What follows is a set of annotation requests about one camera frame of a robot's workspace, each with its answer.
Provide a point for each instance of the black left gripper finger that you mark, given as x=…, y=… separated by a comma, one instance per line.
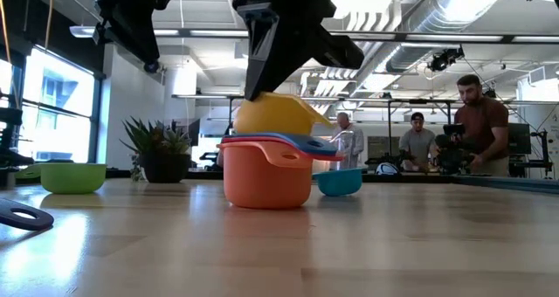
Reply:
x=340, y=52
x=271, y=57

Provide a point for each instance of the yellow measuring cup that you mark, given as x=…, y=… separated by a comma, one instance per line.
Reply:
x=275, y=115

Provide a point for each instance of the orange measuring cup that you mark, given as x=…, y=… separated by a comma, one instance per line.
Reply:
x=266, y=183

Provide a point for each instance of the teal measuring cup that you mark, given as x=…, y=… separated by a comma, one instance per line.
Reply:
x=338, y=183

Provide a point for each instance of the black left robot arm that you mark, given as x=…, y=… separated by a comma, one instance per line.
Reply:
x=131, y=26

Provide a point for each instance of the person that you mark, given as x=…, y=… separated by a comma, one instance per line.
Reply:
x=485, y=118
x=354, y=144
x=417, y=144

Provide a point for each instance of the black ceiling spotlight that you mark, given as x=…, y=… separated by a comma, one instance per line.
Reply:
x=443, y=59

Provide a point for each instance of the white and black ball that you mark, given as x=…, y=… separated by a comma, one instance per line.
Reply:
x=386, y=169

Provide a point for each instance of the potted succulent plant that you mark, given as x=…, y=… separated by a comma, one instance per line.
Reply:
x=163, y=168

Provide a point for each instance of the black monitor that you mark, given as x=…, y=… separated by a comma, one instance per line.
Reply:
x=519, y=137

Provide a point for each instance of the black equipment stand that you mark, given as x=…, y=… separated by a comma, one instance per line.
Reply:
x=543, y=153

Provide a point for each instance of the silver ventilation duct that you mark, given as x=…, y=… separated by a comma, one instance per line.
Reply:
x=428, y=13

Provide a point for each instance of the black video camera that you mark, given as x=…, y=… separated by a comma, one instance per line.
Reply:
x=454, y=155

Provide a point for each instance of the black table frame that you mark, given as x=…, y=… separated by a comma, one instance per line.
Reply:
x=502, y=184

